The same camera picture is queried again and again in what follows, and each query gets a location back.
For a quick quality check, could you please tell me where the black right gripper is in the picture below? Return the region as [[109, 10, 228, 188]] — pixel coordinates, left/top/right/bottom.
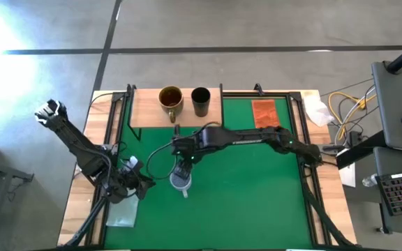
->
[[170, 130, 206, 181]]

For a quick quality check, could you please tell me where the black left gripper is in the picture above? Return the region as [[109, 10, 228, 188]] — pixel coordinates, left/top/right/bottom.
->
[[115, 163, 157, 201]]

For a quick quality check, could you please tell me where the pale grey mug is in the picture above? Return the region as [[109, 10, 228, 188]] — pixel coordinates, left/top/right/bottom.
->
[[169, 172, 193, 199]]

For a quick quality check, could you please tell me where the tall black cup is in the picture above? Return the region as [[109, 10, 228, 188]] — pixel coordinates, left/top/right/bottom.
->
[[191, 86, 211, 118]]

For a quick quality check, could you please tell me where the brown ceramic mug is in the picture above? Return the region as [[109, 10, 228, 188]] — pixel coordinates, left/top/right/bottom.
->
[[158, 85, 185, 124]]

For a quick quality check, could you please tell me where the wooden shelf with black legs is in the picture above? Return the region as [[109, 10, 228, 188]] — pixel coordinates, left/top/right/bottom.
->
[[126, 83, 225, 142]]

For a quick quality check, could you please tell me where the pale green cloth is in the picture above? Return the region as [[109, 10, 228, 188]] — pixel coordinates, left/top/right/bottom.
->
[[105, 188, 140, 229]]

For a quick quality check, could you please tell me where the green table mat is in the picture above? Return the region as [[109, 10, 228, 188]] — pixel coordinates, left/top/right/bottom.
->
[[103, 97, 314, 250]]

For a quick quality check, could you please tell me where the orange cloth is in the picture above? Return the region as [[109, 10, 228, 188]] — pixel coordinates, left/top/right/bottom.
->
[[251, 99, 281, 130]]

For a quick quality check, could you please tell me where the white crumpled plastic bag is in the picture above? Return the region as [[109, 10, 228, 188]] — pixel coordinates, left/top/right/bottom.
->
[[304, 91, 336, 128]]

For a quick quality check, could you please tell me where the white paper sheet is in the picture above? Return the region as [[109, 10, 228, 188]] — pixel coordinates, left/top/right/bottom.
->
[[337, 147, 357, 188]]

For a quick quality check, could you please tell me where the black power adapter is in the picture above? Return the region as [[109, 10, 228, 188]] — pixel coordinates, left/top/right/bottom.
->
[[348, 130, 363, 147]]

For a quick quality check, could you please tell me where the black support bar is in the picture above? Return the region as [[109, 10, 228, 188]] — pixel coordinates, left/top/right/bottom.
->
[[335, 130, 386, 171]]

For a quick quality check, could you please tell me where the clear plastic bottle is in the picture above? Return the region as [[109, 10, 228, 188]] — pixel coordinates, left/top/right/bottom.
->
[[362, 173, 378, 188]]

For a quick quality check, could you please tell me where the small grey desk panel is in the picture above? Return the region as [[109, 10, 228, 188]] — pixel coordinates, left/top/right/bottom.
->
[[372, 146, 402, 235]]

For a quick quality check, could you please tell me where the backlit black keyboard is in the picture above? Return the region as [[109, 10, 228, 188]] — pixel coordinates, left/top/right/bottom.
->
[[375, 169, 402, 217]]

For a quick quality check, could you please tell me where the large grey desk panel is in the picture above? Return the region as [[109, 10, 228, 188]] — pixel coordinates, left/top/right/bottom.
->
[[371, 60, 402, 154]]

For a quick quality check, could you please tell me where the black aluminium table frame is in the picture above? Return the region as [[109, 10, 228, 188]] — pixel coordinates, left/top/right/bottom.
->
[[59, 83, 361, 251]]

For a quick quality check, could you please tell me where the yellow cable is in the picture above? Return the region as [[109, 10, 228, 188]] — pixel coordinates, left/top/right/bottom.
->
[[327, 91, 377, 142]]

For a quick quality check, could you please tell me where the white cable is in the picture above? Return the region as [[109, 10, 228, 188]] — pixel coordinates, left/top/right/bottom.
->
[[340, 85, 377, 137]]

